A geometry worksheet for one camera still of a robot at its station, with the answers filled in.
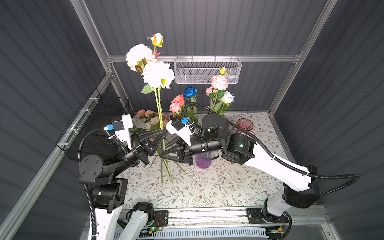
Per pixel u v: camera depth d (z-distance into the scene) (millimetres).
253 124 862
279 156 428
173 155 438
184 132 415
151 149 426
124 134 386
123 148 378
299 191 422
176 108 657
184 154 421
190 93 693
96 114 786
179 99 692
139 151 387
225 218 755
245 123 892
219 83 597
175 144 468
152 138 423
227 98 668
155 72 372
